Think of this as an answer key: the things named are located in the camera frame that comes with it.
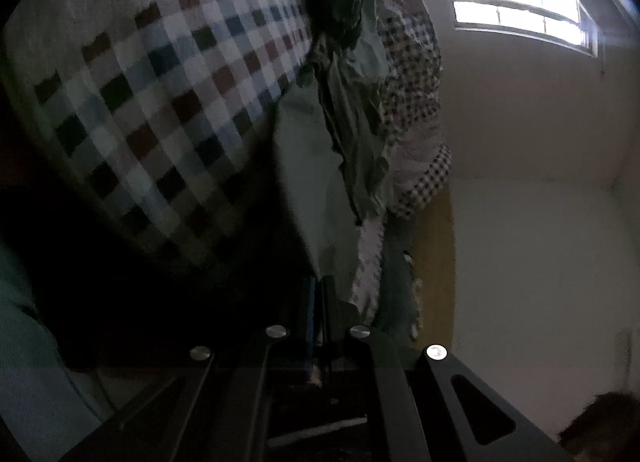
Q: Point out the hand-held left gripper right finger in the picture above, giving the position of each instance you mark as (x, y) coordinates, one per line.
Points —
(330, 322)

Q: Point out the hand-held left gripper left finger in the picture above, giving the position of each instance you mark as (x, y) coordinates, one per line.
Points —
(311, 322)

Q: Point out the dark green shirt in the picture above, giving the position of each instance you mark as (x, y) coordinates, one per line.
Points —
(315, 192)

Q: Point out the dark teal plush pillow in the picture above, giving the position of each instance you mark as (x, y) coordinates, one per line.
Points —
(400, 282)

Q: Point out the wooden headboard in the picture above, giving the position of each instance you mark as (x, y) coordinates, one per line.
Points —
(437, 267)

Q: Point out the beige shirt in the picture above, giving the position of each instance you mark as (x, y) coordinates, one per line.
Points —
(360, 142)

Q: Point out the small-check quilt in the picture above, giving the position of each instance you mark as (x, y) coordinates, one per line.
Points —
(415, 92)

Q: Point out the person's light teal shirt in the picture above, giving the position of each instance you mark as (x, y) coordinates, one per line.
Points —
(35, 367)

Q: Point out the large-check bed sheet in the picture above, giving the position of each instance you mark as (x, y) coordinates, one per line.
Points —
(150, 92)

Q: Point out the dark brown fuzzy object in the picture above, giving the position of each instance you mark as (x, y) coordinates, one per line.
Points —
(605, 427)

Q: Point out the window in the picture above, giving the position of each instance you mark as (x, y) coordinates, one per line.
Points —
(520, 2)

